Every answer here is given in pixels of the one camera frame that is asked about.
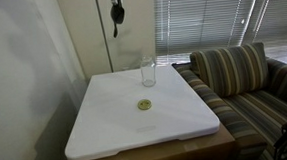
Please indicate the clear glass jar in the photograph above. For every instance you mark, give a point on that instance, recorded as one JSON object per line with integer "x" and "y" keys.
{"x": 148, "y": 73}

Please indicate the gold metal jar lid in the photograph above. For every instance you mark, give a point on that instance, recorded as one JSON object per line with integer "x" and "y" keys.
{"x": 144, "y": 104}

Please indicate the white window blinds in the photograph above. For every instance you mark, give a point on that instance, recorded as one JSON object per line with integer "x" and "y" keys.
{"x": 213, "y": 19}

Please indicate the white table board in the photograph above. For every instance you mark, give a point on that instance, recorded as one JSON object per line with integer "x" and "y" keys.
{"x": 119, "y": 125}

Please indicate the striped sofa cushion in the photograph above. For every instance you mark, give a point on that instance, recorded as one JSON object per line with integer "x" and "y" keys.
{"x": 229, "y": 69}

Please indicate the brown wooden table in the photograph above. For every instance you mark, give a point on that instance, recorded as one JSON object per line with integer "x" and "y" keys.
{"x": 154, "y": 156}

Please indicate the striped sofa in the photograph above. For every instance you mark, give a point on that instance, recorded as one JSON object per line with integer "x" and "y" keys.
{"x": 252, "y": 116}

